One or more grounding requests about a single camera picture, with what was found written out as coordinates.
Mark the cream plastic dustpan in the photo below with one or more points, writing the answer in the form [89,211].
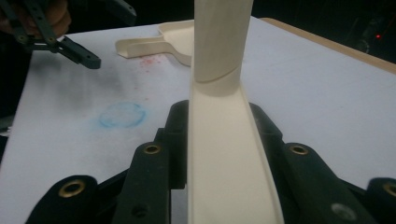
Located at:
[174,39]

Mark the cream brush with grey bristles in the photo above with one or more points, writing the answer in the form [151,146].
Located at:
[224,155]

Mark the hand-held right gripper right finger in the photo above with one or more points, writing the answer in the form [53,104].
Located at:
[311,186]

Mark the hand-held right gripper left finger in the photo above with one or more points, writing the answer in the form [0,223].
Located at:
[149,180]

